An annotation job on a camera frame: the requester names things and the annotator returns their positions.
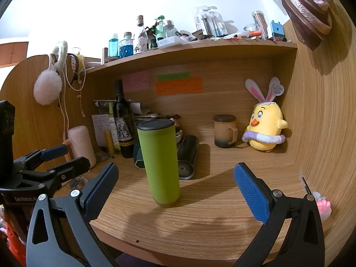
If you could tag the pink soft toy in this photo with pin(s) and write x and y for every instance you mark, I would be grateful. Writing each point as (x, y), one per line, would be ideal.
(324, 207)

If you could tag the dark wine bottle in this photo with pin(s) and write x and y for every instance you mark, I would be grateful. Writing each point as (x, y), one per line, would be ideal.
(122, 122)

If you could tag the brown mug with lid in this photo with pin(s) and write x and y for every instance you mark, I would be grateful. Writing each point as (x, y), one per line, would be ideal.
(223, 133)

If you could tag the pale pink tumbler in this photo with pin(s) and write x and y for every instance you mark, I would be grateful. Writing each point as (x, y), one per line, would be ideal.
(81, 147)

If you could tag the white handwritten paper note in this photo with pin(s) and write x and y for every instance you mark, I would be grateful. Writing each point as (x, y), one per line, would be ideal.
(100, 128)

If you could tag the white fluffy earmuffs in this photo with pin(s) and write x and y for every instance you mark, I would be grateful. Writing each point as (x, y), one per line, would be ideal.
(47, 87)

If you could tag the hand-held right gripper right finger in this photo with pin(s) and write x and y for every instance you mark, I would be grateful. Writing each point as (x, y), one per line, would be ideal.
(251, 195)

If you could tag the yellow tube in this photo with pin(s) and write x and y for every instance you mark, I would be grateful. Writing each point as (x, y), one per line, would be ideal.
(109, 143)

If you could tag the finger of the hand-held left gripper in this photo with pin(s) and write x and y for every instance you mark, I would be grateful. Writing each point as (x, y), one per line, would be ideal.
(73, 166)
(54, 151)

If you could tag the pink sticky note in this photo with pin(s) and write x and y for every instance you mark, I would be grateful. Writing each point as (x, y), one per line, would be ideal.
(135, 81)

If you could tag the clear corked glass bottle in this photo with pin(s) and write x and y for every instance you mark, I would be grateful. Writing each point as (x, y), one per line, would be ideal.
(141, 37)

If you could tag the clear jar with brown sticks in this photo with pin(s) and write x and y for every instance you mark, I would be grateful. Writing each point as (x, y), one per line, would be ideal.
(260, 23)

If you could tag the clear pen package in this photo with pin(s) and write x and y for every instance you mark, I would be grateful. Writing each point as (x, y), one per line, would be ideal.
(201, 21)
(217, 23)

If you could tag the brown hat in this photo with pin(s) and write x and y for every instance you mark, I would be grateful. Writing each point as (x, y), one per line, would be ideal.
(304, 8)

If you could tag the mint green bottle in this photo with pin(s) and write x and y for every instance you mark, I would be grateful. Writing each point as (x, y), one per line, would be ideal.
(159, 29)

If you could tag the dark green pouch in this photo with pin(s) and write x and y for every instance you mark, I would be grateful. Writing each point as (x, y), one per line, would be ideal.
(139, 157)

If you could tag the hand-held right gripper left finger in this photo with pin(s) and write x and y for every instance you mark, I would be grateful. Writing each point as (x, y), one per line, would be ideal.
(100, 191)

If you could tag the black cylindrical case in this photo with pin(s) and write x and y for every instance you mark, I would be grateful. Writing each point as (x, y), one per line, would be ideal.
(188, 155)

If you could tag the blue liquid bottle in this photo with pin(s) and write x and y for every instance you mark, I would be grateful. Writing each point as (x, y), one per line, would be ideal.
(113, 47)

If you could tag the yellow chick plush toy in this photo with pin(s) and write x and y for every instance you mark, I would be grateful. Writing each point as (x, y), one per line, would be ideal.
(265, 125)

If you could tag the green cup with black lid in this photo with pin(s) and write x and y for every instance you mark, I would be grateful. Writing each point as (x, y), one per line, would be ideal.
(160, 161)

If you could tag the blue bead bottle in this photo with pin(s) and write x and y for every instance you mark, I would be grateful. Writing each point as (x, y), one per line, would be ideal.
(126, 47)

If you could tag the orange sticky note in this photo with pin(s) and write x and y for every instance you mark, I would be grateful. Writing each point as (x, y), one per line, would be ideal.
(179, 86)

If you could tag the red cloth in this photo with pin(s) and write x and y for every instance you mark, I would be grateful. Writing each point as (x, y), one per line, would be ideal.
(15, 239)

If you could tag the white plastic tray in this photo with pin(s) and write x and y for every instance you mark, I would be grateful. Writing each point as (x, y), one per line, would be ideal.
(171, 41)

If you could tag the green sticky note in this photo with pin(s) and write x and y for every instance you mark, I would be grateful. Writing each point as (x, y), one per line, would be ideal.
(173, 76)

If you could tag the black dotted headband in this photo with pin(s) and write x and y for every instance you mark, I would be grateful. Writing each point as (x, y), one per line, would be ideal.
(74, 66)

